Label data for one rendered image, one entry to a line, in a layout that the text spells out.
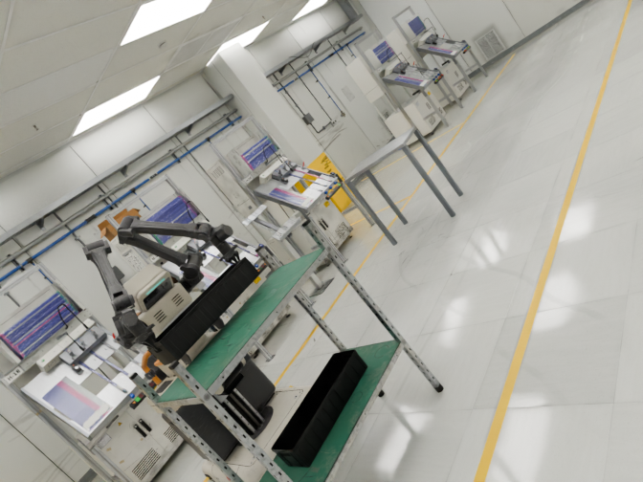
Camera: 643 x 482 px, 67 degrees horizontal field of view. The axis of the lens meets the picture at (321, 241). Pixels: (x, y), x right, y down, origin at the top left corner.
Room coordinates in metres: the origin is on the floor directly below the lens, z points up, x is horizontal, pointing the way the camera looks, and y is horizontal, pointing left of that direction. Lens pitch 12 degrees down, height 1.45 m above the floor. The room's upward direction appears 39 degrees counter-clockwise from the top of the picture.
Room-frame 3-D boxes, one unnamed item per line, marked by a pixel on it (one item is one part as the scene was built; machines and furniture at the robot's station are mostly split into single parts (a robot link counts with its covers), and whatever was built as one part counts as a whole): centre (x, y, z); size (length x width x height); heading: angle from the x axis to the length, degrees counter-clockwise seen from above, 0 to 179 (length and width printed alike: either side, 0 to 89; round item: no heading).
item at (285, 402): (2.63, 0.98, 0.16); 0.67 x 0.64 x 0.25; 40
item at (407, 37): (9.14, -3.68, 0.95); 1.36 x 0.82 x 1.90; 42
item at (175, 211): (4.82, 1.03, 1.52); 0.51 x 0.13 x 0.27; 132
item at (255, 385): (2.70, 1.04, 0.59); 0.55 x 0.34 x 0.83; 130
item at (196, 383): (2.05, 0.47, 0.55); 0.91 x 0.46 x 1.10; 132
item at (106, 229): (4.98, 1.31, 1.82); 0.68 x 0.30 x 0.20; 132
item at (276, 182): (5.71, -0.06, 0.65); 1.01 x 0.73 x 1.29; 42
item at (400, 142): (4.44, -0.93, 0.40); 0.70 x 0.45 x 0.80; 51
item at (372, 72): (8.20, -2.58, 0.95); 1.36 x 0.82 x 1.90; 42
